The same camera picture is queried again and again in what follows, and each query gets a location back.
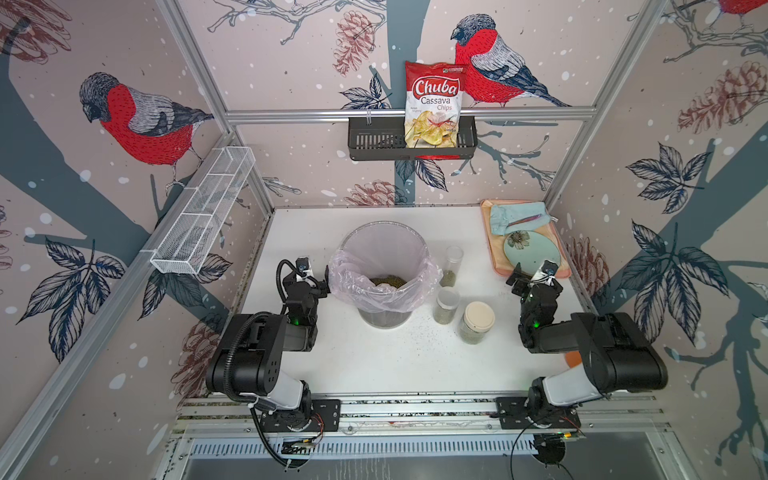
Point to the teal folded cloth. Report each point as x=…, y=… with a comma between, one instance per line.
x=507, y=218

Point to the beige lidded bean jar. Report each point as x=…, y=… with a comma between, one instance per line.
x=477, y=320

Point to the mung beans in bin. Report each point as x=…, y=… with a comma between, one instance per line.
x=390, y=280

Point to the white wire mesh shelf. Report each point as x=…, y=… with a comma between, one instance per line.
x=194, y=231

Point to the red Chuba chips bag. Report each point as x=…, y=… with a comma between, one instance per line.
x=434, y=95

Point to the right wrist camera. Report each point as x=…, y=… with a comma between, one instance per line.
x=546, y=273

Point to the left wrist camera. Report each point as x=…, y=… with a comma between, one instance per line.
x=303, y=267

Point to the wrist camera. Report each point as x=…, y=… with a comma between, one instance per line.
x=546, y=273
x=303, y=267

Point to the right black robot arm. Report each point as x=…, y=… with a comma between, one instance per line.
x=615, y=354

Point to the black wall basket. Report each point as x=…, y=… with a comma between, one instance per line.
x=383, y=139

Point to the orange mug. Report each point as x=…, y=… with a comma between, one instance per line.
x=573, y=358

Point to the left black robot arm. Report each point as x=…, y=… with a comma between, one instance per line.
x=246, y=365

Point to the teal plate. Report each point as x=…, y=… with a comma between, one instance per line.
x=530, y=249

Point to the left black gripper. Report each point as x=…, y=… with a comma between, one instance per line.
x=321, y=290

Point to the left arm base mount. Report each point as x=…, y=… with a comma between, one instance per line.
x=321, y=415

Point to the short clear bean jar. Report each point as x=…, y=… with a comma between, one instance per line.
x=447, y=302

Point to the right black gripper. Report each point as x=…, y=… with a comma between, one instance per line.
x=522, y=282

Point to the mesh waste bin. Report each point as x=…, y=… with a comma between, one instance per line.
x=389, y=236

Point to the tall clear bean jar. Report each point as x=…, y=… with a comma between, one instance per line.
x=452, y=264

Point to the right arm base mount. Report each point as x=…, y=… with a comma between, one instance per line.
x=514, y=413

